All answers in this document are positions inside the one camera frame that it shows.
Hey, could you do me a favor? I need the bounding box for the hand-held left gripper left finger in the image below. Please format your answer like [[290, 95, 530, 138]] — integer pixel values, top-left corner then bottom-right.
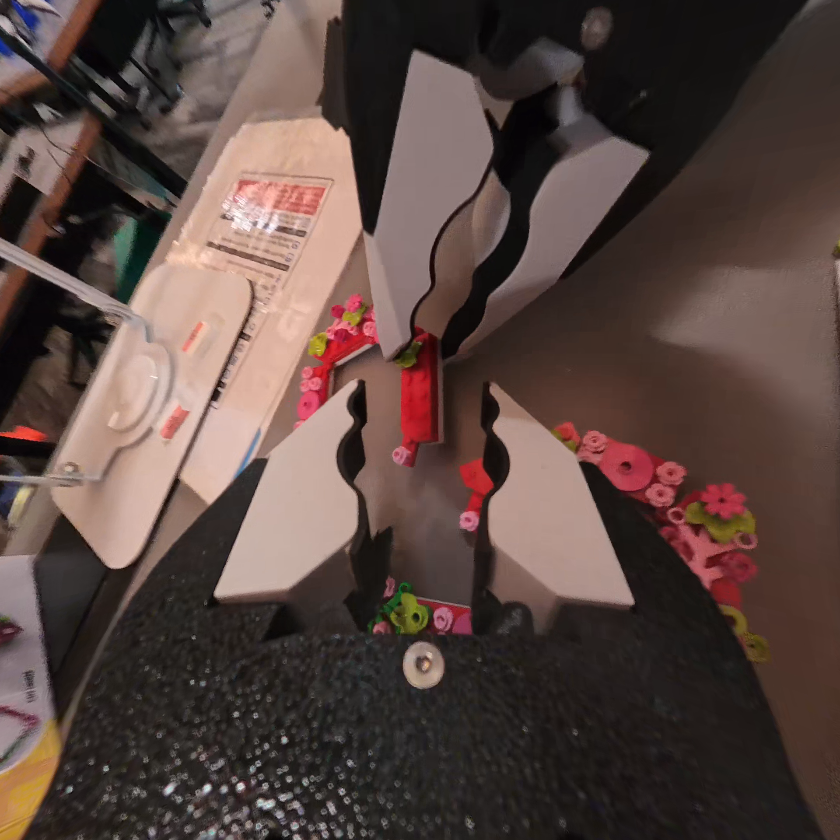
[[213, 379, 368, 603]]

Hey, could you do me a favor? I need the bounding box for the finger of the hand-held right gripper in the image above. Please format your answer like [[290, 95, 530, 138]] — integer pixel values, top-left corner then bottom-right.
[[363, 49, 495, 363], [441, 87, 651, 361]]

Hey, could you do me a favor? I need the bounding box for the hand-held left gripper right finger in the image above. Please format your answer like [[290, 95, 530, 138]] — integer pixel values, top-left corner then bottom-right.
[[472, 384, 635, 632]]

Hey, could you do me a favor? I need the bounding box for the red lego strip with flowers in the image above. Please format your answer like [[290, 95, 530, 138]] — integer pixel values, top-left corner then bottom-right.
[[392, 331, 447, 468]]

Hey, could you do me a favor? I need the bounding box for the small red lego piece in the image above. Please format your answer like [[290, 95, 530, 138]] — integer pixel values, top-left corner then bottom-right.
[[458, 459, 494, 534]]

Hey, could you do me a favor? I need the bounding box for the pink flower lego assembly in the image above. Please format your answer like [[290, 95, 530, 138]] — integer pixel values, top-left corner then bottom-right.
[[551, 420, 772, 664]]

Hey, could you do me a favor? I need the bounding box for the green and pink lego piece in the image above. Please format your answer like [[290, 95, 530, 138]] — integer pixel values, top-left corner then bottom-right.
[[369, 579, 473, 637]]

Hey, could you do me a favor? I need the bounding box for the lego instruction booklet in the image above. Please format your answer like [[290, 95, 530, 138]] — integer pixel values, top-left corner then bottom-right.
[[0, 554, 64, 805]]

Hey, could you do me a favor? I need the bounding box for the clear plastic bag with label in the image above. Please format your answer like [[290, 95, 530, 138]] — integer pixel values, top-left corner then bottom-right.
[[174, 118, 365, 503]]

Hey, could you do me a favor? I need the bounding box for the white rounded board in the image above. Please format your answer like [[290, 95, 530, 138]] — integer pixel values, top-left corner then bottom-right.
[[51, 262, 256, 571]]

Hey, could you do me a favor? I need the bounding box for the clear acrylic stand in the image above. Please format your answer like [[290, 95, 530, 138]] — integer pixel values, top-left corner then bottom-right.
[[0, 238, 177, 490]]

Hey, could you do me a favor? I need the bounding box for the wooden storage shelf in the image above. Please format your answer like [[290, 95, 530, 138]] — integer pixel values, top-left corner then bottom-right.
[[0, 0, 217, 316]]

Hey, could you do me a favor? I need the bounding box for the red lego frame with flowers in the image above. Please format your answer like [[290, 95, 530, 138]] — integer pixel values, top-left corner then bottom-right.
[[294, 294, 382, 431]]

